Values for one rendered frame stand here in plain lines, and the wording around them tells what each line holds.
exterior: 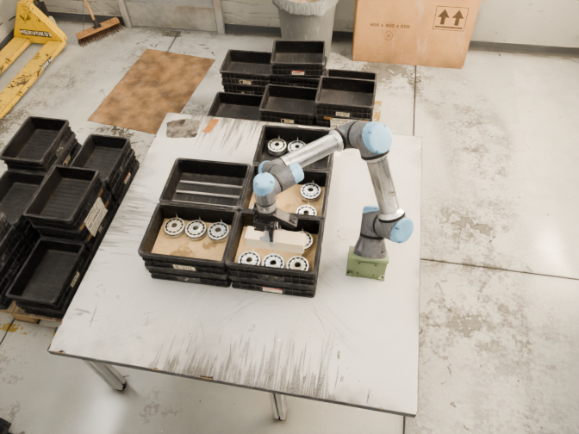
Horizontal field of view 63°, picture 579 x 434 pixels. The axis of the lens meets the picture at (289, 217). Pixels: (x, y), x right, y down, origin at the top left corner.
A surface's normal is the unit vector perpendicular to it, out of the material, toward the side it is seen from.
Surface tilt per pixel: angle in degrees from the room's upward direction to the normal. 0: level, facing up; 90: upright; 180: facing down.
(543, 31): 90
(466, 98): 0
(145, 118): 0
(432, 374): 0
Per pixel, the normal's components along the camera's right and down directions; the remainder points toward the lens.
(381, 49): -0.18, 0.57
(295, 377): -0.04, -0.61
